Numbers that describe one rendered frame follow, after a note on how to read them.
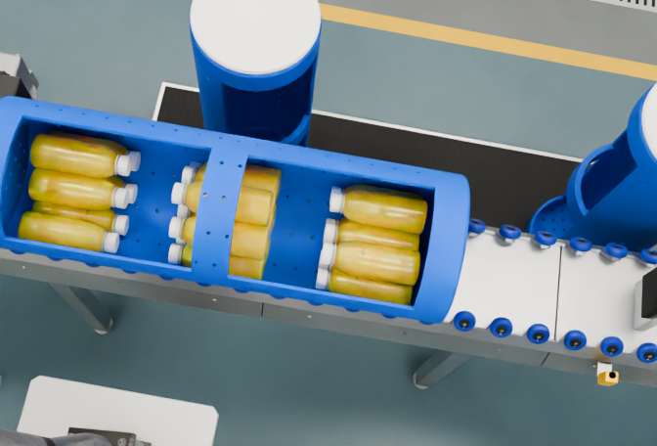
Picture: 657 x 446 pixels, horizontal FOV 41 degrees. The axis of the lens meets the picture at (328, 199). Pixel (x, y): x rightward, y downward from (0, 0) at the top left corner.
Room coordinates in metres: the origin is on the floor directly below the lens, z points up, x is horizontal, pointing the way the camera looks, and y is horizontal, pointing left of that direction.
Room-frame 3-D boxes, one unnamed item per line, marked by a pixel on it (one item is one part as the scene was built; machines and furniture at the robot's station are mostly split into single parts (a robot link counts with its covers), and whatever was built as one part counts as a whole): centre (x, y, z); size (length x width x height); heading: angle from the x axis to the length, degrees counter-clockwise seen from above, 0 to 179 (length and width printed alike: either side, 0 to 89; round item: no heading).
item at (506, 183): (0.95, -0.16, 0.07); 1.50 x 0.52 x 0.15; 92
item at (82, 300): (0.42, 0.59, 0.31); 0.06 x 0.06 x 0.63; 2
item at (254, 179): (0.56, 0.18, 1.09); 0.17 x 0.07 x 0.07; 92
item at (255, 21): (0.97, 0.23, 1.03); 0.28 x 0.28 x 0.01
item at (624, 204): (0.93, -0.75, 0.59); 0.28 x 0.28 x 0.88
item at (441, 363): (0.46, -0.39, 0.31); 0.06 x 0.06 x 0.63; 2
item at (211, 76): (0.97, 0.23, 0.59); 0.28 x 0.28 x 0.88
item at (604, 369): (0.41, -0.63, 0.92); 0.08 x 0.03 x 0.05; 2
